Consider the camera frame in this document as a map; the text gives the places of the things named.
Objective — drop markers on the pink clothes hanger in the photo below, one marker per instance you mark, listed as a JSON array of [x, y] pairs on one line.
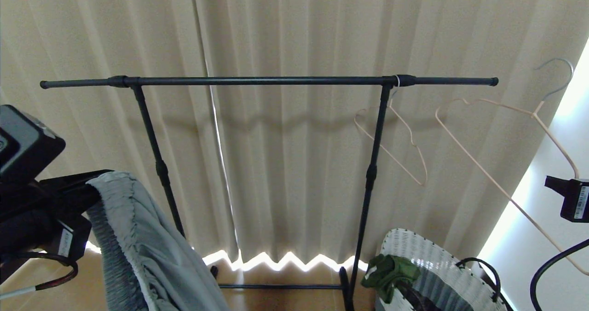
[[536, 113], [405, 169]]

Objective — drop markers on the beige curtain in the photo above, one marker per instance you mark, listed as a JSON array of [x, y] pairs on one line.
[[299, 25]]

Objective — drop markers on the black clothes rack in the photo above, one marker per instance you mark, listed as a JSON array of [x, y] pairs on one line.
[[276, 80]]

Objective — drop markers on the green long-sleeved shirt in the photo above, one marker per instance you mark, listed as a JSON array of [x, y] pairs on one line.
[[391, 272]]

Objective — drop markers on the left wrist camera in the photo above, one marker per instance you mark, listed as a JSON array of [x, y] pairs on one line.
[[27, 145]]

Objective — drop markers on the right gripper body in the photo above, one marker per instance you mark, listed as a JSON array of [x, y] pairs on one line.
[[570, 207]]

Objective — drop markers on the white laundry basket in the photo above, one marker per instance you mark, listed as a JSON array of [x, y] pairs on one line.
[[441, 265]]

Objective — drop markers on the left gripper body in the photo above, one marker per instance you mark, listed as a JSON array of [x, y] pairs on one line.
[[32, 219]]

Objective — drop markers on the pale grey shorts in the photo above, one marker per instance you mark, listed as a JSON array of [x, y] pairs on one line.
[[152, 256]]

